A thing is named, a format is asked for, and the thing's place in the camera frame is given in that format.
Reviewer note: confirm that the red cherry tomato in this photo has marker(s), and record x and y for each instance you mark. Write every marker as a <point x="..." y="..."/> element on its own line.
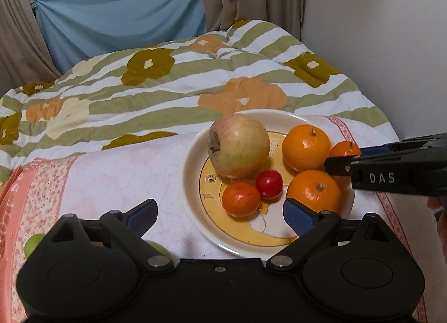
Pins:
<point x="269" y="185"/>

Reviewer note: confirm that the green apple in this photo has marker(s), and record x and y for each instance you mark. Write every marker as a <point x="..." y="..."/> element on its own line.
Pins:
<point x="33" y="246"/>
<point x="159" y="249"/>

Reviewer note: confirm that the cream cartoon print bowl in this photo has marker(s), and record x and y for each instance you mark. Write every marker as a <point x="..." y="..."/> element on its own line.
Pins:
<point x="195" y="186"/>

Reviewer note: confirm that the small mandarin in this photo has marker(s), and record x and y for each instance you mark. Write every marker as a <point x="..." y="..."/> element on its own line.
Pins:
<point x="344" y="150"/>
<point x="241" y="200"/>

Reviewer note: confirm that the large orange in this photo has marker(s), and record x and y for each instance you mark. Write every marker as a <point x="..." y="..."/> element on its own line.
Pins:
<point x="305" y="148"/>
<point x="312" y="192"/>

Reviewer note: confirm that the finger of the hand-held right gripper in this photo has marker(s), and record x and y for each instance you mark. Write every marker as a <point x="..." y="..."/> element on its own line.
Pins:
<point x="375" y="150"/>
<point x="338" y="166"/>

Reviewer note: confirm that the person's right hand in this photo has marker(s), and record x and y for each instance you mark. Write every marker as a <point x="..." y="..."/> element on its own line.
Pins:
<point x="442" y="235"/>

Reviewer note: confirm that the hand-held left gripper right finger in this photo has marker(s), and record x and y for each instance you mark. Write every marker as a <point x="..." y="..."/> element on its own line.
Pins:
<point x="297" y="216"/>

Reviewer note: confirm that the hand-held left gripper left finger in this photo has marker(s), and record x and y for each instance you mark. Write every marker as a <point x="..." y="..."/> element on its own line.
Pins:
<point x="141" y="219"/>

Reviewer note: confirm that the pale yellow-red apple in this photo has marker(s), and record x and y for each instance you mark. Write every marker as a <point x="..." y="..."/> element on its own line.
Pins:
<point x="241" y="148"/>

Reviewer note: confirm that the blue fabric sheet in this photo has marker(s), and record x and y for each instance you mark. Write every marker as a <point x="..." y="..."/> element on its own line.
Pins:
<point x="118" y="19"/>

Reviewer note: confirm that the pink patterned cloth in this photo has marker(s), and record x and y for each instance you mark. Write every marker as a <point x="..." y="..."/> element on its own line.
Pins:
<point x="104" y="176"/>

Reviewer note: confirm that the striped floral blanket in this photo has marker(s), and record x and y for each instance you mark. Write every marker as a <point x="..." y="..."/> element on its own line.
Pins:
<point x="174" y="92"/>

